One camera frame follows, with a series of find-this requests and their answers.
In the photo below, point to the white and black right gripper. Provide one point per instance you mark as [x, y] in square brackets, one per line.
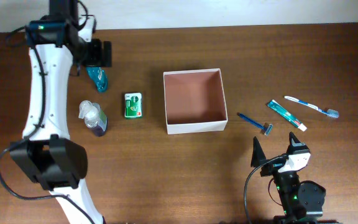
[258, 155]

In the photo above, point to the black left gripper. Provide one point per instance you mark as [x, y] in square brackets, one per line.
[96, 59]

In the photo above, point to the blue mouthwash bottle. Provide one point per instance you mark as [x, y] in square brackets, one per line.
[98, 76]

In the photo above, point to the clear purple soap bottle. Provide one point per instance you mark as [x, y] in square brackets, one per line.
[94, 117]

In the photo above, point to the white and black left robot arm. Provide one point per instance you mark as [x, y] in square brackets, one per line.
[47, 156]

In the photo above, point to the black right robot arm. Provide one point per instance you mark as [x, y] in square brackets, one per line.
[302, 202]

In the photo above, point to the blue disposable razor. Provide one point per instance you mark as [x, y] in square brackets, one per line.
[265, 129]

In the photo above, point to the green toothpaste tube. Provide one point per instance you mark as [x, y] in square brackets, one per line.
[286, 115]

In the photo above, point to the green soap bar box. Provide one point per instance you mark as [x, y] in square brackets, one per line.
[133, 105]

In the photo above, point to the blue and white toothbrush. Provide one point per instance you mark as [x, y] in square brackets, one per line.
[329, 112]

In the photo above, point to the white cardboard box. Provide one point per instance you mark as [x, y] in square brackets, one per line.
[194, 101]

